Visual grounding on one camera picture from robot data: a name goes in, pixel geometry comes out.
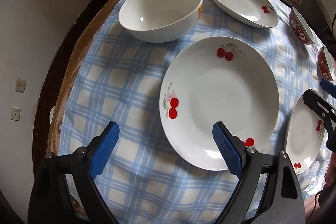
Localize large cherry plate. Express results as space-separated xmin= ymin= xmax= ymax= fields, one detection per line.
xmin=285 ymin=92 xmax=325 ymax=175

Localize red patterned bowl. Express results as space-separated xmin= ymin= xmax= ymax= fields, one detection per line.
xmin=317 ymin=46 xmax=335 ymax=82
xmin=289 ymin=7 xmax=315 ymax=45

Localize small cherry plate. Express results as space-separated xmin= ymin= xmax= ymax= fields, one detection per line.
xmin=159 ymin=36 xmax=279 ymax=171

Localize white bowl with cat print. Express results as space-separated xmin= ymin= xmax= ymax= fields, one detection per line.
xmin=118 ymin=0 xmax=203 ymax=43

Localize person's right hand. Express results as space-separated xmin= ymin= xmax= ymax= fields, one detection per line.
xmin=325 ymin=152 xmax=336 ymax=186

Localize blue plaid tablecloth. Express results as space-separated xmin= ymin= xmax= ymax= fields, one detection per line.
xmin=59 ymin=0 xmax=322 ymax=223

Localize wall socket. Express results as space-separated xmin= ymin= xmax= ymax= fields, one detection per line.
xmin=14 ymin=78 xmax=27 ymax=93

